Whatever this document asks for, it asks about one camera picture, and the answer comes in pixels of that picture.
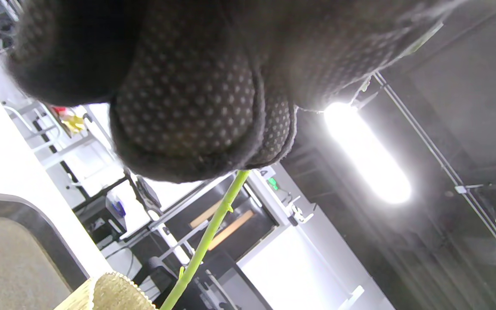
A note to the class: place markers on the person's left hand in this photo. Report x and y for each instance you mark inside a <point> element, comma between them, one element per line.
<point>187,86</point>

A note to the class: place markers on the red and yellow figure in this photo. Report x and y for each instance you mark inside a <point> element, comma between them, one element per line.
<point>71,121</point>

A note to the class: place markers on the long ceiling light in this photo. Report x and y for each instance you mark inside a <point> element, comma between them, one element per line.
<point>367,155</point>

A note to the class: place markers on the black office chair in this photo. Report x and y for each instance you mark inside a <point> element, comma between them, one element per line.
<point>243,288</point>

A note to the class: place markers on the gold ribbed flower pot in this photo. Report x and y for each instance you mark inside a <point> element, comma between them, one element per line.
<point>119,297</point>

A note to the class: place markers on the dark brown plastic tray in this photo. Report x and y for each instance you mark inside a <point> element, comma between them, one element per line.
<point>15,265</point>

